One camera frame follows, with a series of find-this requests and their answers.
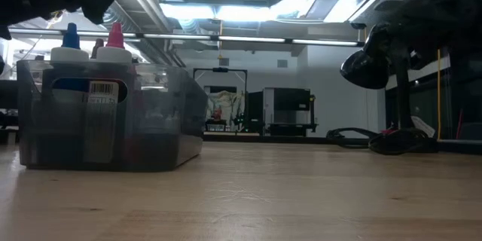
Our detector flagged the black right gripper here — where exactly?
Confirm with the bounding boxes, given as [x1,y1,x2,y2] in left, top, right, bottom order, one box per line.
[391,0,459,61]

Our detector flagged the large pink food coloring bottle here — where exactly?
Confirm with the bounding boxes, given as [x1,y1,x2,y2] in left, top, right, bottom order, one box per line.
[82,22,133,165]

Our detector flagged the large blue food coloring bottle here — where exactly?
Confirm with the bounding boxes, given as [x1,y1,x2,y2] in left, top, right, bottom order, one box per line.
[41,22,91,165]

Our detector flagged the white corner label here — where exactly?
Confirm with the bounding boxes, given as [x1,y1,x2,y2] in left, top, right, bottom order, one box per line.
[410,115,436,139]

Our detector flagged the dark grey side desk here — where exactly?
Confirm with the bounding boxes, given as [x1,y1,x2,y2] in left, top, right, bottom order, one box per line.
[436,138,482,155]

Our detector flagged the smoky transparent plastic bin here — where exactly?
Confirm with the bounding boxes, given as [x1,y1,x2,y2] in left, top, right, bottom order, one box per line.
[17,59,208,172]

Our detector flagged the long ceiling light strip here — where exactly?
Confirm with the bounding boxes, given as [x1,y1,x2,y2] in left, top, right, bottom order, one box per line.
[7,26,365,47]

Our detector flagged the black workstation cabinet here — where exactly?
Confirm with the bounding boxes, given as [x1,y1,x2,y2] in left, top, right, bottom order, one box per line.
[263,87,318,136]

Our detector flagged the white hanging cloth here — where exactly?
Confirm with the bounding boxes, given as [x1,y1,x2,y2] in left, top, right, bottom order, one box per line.
[206,89,243,124]

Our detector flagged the black monitor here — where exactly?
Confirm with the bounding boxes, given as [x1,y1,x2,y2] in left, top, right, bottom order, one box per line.
[246,90,264,133]

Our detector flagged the ribbed silver ventilation duct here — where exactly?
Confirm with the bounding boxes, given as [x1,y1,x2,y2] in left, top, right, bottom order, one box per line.
[75,0,141,34]

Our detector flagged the red hanging cable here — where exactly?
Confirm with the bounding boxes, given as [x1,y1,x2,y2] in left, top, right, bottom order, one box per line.
[455,107,463,140]

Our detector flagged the black frame stand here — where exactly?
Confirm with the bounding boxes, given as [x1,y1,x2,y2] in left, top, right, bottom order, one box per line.
[193,66,249,131]

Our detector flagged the black lamp cable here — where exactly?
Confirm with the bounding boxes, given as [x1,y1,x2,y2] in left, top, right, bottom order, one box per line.
[325,127,380,150]

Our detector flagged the black aluminium table frame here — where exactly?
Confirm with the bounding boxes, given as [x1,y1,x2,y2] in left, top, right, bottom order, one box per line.
[202,134,328,145]

